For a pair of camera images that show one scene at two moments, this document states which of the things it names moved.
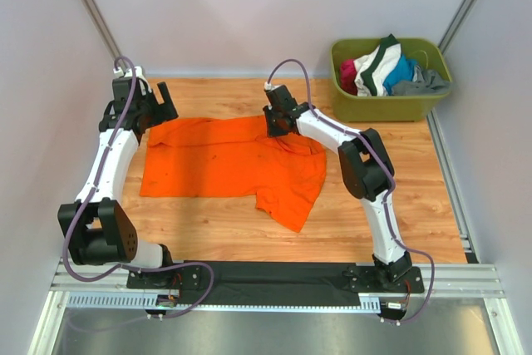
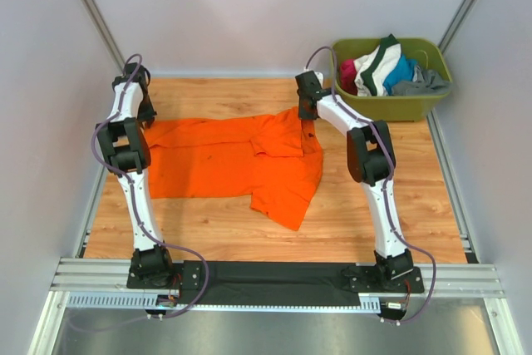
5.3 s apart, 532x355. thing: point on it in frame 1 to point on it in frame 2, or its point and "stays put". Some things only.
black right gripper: (271, 130) to (302, 115)
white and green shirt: (372, 70) stays put
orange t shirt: (234, 156) stays put
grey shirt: (425, 82) stays put
